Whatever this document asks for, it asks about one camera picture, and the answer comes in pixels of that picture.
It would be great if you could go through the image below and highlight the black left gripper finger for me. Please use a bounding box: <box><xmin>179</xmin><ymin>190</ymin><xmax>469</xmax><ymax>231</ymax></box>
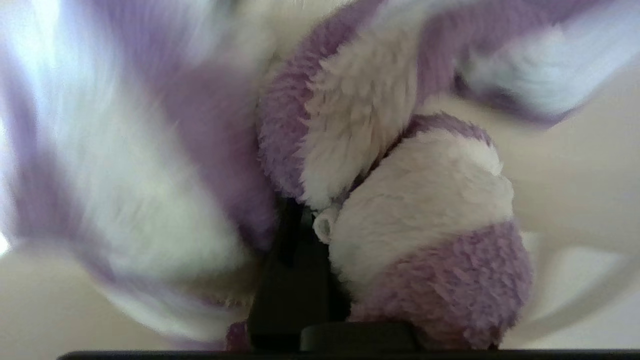
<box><xmin>247</xmin><ymin>197</ymin><xmax>352</xmax><ymax>351</ymax></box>

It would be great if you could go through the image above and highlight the purple white striped cloth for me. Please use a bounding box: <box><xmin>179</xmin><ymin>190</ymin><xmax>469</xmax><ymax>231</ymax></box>
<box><xmin>0</xmin><ymin>0</ymin><xmax>640</xmax><ymax>351</ymax></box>

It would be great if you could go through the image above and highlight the white ceramic sink basin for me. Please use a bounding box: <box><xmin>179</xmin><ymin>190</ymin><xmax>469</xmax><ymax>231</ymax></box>
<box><xmin>0</xmin><ymin>50</ymin><xmax>640</xmax><ymax>351</ymax></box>

